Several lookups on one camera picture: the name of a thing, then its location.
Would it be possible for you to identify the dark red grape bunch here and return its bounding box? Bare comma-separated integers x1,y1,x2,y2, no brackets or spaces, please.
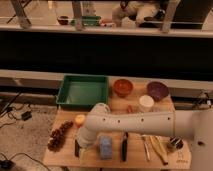
47,121,73,151

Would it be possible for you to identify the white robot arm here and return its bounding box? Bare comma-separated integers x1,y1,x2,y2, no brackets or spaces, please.
76,103,213,171

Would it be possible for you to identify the orange bowl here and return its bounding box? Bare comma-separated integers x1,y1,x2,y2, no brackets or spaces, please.
113,79,133,98

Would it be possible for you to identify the green plastic tray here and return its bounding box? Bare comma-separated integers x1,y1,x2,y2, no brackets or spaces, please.
56,75,109,109

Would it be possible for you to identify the wooden table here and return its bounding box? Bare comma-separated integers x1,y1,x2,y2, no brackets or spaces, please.
43,82,192,170

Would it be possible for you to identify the white round container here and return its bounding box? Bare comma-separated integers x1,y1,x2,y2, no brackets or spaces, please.
139,95,154,112

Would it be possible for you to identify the red yellow apple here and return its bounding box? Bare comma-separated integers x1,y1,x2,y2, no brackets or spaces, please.
75,114,86,127

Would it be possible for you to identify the purple bowl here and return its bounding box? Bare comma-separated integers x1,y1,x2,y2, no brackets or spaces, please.
147,81,169,102

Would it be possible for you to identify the blue sponge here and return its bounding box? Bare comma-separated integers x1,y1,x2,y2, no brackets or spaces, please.
99,136,112,159

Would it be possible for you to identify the black remote control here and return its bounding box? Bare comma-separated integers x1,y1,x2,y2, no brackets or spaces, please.
75,140,81,158

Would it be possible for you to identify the yellow banana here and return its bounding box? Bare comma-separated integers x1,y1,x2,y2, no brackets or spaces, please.
150,136,168,165

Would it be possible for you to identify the silver fork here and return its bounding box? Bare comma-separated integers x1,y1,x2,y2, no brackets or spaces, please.
141,135,151,162

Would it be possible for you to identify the black power adapter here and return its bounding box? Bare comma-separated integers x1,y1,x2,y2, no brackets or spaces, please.
21,111,32,121

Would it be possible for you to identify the dark round can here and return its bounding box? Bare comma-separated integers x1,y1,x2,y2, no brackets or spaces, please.
167,137,183,153

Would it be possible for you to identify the black handled knife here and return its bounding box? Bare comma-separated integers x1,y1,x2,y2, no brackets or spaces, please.
121,132,128,162

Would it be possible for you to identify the black floor cable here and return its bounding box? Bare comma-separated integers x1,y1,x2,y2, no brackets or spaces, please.
0,92,33,129

